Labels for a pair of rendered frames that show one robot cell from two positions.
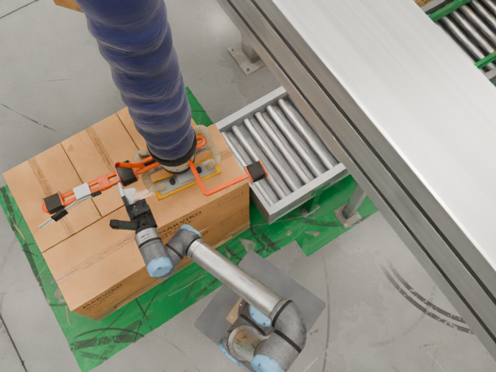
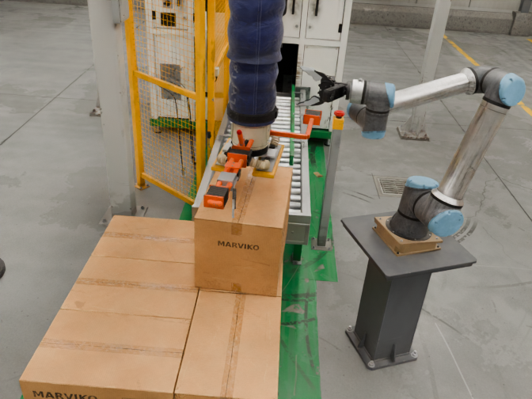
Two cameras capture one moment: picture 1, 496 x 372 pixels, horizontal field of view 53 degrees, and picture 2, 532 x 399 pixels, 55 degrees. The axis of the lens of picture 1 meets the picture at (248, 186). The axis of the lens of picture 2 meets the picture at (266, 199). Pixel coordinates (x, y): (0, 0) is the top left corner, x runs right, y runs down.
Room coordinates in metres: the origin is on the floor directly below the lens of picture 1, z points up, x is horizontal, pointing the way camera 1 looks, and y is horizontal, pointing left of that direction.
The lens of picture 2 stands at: (-0.27, 2.16, 2.19)
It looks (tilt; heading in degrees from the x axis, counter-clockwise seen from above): 30 degrees down; 302
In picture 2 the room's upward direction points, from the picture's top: 4 degrees clockwise
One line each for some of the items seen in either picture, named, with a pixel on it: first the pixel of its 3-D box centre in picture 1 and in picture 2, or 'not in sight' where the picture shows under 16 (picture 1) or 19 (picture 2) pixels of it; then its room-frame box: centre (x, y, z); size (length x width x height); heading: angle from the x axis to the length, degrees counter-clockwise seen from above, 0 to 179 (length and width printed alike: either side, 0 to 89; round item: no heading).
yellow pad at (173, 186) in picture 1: (186, 176); (269, 156); (0.90, 0.30, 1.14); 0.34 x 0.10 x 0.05; 114
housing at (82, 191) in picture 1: (83, 192); (226, 180); (0.80, 0.77, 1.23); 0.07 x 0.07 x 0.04; 24
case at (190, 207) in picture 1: (186, 189); (246, 224); (0.98, 0.35, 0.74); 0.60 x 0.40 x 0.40; 117
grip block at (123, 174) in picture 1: (126, 173); (238, 156); (0.89, 0.57, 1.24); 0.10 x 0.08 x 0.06; 24
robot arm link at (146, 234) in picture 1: (147, 237); (355, 90); (0.49, 0.38, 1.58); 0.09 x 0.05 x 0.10; 115
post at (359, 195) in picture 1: (362, 190); (328, 185); (1.04, -0.71, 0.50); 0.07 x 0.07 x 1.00; 31
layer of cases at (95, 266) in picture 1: (131, 198); (179, 319); (1.08, 0.76, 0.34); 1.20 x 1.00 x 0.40; 121
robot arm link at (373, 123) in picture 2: (162, 263); (374, 121); (0.41, 0.34, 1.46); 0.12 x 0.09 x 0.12; 140
